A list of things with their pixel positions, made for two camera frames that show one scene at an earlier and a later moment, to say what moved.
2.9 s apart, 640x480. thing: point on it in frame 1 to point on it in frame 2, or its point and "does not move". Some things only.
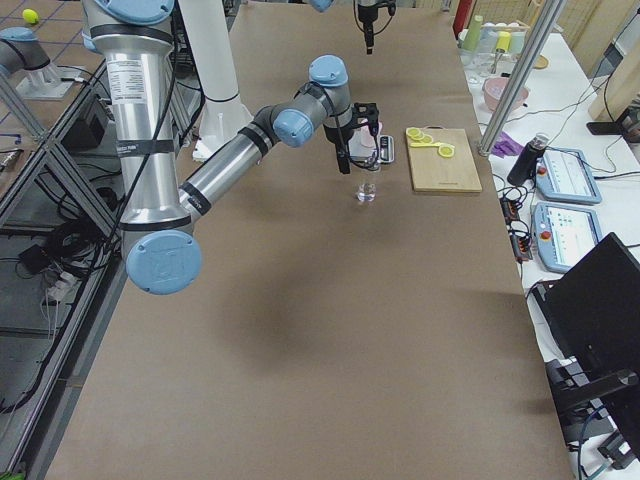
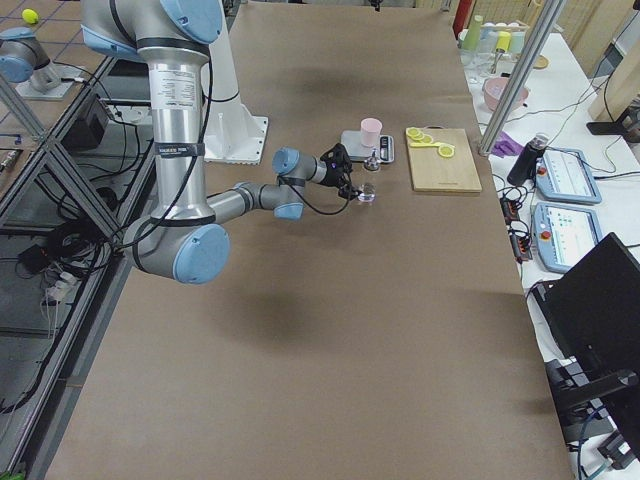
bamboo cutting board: x=433 y=172 does not move
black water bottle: x=524 y=166 does not move
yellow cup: x=503 y=41 does not move
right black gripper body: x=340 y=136 to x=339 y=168
